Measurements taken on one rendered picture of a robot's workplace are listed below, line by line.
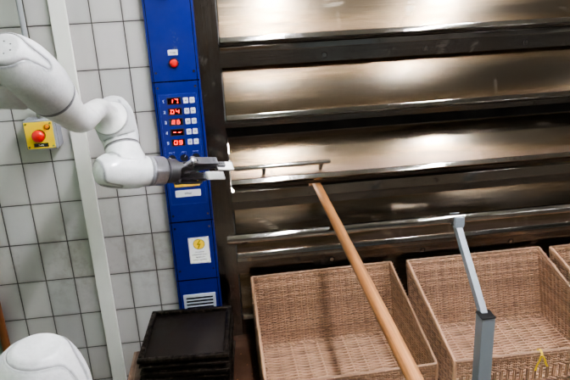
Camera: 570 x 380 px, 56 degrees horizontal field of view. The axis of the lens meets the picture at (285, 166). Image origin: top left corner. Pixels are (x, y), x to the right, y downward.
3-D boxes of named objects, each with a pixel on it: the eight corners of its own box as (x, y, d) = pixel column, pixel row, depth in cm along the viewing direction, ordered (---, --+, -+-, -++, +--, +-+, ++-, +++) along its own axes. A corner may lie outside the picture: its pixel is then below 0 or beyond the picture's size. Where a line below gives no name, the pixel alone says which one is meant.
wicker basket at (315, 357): (253, 337, 213) (248, 274, 204) (391, 320, 219) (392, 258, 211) (265, 430, 167) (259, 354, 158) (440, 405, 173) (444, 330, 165)
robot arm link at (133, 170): (158, 178, 155) (148, 138, 160) (105, 179, 145) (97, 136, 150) (142, 194, 163) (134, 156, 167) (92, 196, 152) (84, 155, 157)
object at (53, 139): (33, 145, 184) (28, 116, 181) (64, 143, 185) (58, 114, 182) (26, 151, 177) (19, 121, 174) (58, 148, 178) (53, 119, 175)
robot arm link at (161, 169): (137, 166, 166) (155, 166, 169) (144, 192, 162) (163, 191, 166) (149, 149, 160) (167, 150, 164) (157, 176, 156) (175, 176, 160)
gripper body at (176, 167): (166, 153, 163) (193, 153, 169) (155, 168, 169) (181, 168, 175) (173, 174, 160) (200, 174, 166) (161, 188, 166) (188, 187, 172)
